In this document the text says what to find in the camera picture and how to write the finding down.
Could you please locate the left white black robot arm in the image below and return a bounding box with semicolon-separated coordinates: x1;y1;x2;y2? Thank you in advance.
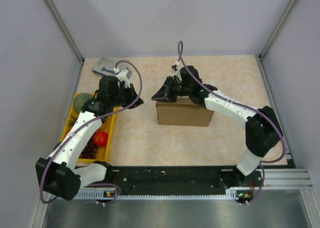
35;74;143;200

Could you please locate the white slotted cable duct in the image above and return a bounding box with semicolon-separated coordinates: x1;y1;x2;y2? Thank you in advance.
73;187;253;200

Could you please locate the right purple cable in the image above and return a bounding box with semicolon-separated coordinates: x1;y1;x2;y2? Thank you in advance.
176;41;287;205

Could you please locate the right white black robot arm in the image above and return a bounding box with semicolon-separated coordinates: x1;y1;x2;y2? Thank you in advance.
151;66;284;186

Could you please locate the brown cardboard box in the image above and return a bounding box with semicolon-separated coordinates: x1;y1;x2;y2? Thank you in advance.
155;97;215;127

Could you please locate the right aluminium frame post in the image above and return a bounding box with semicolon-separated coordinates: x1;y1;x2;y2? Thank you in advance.
259;0;300;61

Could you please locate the aluminium frame post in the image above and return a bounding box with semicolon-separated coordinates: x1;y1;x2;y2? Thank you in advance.
259;0;300;61
44;0;84;64

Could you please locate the blue razor package box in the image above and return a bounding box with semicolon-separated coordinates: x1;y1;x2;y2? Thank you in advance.
92;58;116;76

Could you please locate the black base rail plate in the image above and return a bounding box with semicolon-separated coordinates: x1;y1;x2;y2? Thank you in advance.
102;166;262;195

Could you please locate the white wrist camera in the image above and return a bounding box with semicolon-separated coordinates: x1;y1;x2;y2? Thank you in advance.
171;61;182;82
113;67;132;88

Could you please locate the purple grape bunch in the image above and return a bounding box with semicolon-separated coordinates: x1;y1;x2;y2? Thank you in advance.
79;140;98;159

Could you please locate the purple cable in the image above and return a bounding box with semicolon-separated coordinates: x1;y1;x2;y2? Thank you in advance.
39;60;143;205
176;41;287;205

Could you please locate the yellow plastic tray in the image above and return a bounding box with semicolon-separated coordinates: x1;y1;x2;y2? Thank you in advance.
60;93;116;163

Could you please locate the left aluminium frame post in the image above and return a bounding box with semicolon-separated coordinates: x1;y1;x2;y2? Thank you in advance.
44;0;84;64

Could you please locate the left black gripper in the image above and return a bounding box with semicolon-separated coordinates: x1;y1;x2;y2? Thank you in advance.
110;83;144;109

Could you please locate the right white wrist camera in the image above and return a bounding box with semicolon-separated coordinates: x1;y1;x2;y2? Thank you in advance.
171;61;182;82

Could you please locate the red tomato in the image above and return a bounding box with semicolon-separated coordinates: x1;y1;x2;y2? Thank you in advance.
92;131;109;147

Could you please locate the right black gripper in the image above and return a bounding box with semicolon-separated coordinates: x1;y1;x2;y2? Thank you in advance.
151;77;192;103

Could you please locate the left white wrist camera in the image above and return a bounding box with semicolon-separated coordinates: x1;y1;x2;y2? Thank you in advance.
113;67;132;88

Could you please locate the green cantaloupe melon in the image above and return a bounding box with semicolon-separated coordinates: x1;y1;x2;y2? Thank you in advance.
72;93;93;114

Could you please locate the orange toy pineapple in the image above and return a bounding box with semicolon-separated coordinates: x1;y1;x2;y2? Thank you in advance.
67;115;78;127

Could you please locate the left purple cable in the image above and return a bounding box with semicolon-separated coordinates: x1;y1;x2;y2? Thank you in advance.
39;60;143;205

